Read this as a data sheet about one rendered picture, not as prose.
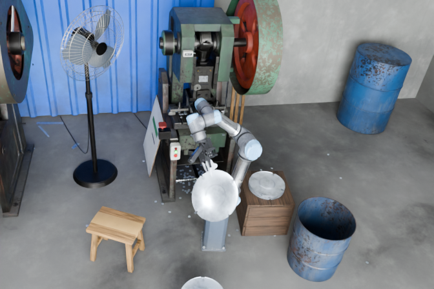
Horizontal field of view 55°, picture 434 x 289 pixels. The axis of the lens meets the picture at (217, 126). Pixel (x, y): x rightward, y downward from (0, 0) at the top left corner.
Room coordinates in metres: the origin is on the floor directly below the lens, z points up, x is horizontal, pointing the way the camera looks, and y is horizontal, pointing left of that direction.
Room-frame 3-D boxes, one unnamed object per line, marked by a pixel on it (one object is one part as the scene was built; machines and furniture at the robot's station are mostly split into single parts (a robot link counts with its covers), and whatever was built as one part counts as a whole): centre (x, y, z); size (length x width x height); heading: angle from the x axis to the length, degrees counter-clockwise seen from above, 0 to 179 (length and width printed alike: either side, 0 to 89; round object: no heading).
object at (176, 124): (2.98, 0.17, 0.68); 0.45 x 0.30 x 0.06; 108
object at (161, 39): (2.97, 0.18, 1.33); 0.66 x 0.18 x 0.18; 108
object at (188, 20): (3.11, 0.22, 0.83); 0.79 x 0.43 x 1.34; 18
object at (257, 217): (2.54, -0.45, 0.18); 0.40 x 0.38 x 0.35; 11
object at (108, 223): (2.00, 0.62, 0.16); 0.34 x 0.24 x 0.34; 79
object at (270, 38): (3.18, -0.11, 1.33); 1.03 x 0.28 x 0.82; 18
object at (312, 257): (2.15, -0.85, 0.24); 0.42 x 0.42 x 0.48
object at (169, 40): (2.92, 0.42, 1.31); 0.22 x 0.12 x 0.22; 18
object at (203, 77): (2.94, 0.16, 1.04); 0.17 x 0.15 x 0.30; 18
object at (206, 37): (2.98, 0.17, 1.27); 0.21 x 0.12 x 0.34; 18
